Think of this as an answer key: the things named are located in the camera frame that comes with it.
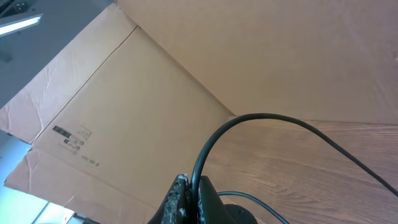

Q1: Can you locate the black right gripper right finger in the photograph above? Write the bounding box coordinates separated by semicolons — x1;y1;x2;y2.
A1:
198;176;236;224

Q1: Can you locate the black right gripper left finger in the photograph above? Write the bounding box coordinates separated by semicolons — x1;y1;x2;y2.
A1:
148;174;189;224

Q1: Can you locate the black USB cable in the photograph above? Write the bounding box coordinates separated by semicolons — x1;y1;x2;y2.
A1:
189;113;398;200

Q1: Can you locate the ceiling light fixture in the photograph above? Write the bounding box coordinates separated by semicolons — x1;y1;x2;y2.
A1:
1;14;42;37

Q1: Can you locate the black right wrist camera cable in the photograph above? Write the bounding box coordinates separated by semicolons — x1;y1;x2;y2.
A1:
217;190;290;224

